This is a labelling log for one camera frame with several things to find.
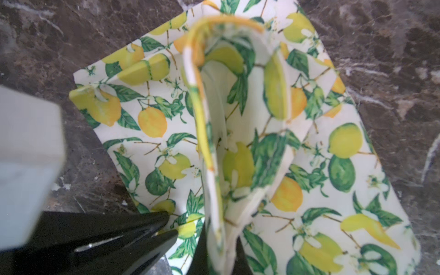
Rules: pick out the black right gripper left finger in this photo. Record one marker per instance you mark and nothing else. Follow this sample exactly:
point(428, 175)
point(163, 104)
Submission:
point(199, 265)

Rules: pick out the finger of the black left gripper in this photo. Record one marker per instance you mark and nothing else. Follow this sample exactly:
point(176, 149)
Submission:
point(76, 229)
point(129, 254)

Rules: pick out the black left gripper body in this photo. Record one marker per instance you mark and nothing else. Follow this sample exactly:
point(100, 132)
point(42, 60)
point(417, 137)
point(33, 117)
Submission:
point(32, 156)

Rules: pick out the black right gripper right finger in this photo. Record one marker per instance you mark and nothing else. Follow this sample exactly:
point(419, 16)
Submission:
point(241, 266)

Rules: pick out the lemon print green skirt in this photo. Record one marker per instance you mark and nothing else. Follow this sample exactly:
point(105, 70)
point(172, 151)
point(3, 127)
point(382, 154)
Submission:
point(232, 116)

